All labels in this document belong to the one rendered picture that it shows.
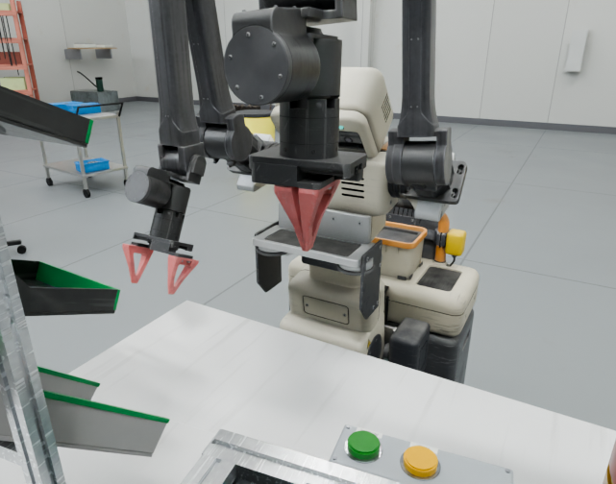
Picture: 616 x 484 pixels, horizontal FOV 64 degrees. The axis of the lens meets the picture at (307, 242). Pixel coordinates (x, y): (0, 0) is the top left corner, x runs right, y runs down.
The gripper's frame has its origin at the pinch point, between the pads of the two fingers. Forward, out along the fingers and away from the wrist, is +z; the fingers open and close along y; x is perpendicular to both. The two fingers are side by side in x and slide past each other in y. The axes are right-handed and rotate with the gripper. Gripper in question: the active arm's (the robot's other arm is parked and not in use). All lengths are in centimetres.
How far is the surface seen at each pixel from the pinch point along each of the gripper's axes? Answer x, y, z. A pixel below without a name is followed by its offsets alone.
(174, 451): 2.4, -21.9, 37.7
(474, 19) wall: 979, -68, -97
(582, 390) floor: 171, 65, 118
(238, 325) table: 38, -31, 37
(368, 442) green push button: 3.4, 7.2, 26.4
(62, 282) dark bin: -10.9, -22.9, 4.3
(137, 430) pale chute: -11.2, -15.1, 20.5
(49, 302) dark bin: -18.3, -15.9, 1.7
